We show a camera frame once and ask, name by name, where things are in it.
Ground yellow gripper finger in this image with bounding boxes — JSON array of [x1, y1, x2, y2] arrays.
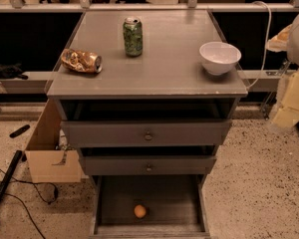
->
[[272, 70, 299, 128]]

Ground orange fruit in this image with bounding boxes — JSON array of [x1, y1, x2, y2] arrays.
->
[[134, 205, 148, 218]]

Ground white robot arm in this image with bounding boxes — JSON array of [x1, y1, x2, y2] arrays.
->
[[266, 14, 299, 128]]

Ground grey top drawer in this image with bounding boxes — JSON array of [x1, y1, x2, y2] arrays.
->
[[61, 120, 231, 147]]

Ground grey drawer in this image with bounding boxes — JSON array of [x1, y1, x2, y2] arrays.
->
[[80, 156, 215, 175], [61, 120, 231, 147], [89, 175, 211, 239]]

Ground grey drawer cabinet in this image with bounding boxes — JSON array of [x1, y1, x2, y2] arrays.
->
[[45, 9, 249, 239]]

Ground grey bottom drawer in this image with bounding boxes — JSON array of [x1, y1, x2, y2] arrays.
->
[[89, 175, 211, 239]]

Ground grey middle drawer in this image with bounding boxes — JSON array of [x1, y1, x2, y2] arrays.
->
[[80, 156, 215, 175]]

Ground white bowl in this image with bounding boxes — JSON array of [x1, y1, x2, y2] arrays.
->
[[199, 42, 241, 76]]

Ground green soda can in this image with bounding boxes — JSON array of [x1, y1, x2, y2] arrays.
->
[[123, 17, 143, 57]]

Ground crushed gold can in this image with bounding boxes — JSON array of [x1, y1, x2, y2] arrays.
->
[[61, 49, 102, 74]]

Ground cardboard box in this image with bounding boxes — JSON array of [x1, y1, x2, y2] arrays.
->
[[25, 100, 84, 183]]

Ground small black floor object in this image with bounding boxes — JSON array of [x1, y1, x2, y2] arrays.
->
[[9, 124, 30, 138]]

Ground black bag on shelf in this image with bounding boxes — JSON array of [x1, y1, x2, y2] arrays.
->
[[0, 64, 28, 80]]

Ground black pole on floor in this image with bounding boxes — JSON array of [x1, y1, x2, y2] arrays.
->
[[0, 150, 22, 203]]

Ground white cable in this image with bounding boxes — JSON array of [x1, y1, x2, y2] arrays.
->
[[245, 0, 273, 91]]

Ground metal railing frame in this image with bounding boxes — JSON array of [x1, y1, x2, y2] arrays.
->
[[0, 0, 299, 12]]

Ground black cable on floor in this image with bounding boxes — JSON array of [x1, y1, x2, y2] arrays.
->
[[0, 161, 60, 239]]

